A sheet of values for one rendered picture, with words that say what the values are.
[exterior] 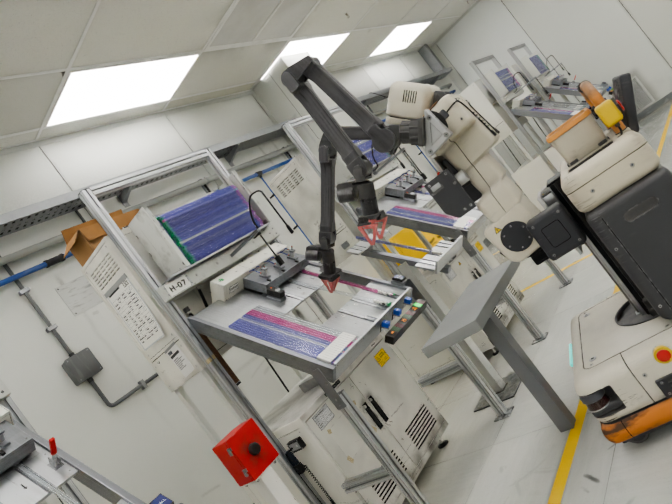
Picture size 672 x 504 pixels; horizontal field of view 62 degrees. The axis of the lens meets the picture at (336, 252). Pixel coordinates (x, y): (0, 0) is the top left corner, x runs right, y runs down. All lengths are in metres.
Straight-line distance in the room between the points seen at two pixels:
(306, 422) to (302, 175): 1.79
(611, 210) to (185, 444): 2.98
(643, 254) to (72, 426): 3.06
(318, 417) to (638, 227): 1.37
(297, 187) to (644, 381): 2.45
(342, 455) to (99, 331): 2.07
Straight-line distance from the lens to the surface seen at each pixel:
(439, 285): 3.44
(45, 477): 1.88
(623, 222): 1.80
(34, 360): 3.78
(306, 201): 3.68
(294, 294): 2.56
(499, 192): 1.94
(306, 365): 2.13
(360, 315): 2.39
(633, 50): 9.56
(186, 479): 3.89
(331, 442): 2.39
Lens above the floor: 1.01
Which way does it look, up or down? 1 degrees up
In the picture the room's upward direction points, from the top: 37 degrees counter-clockwise
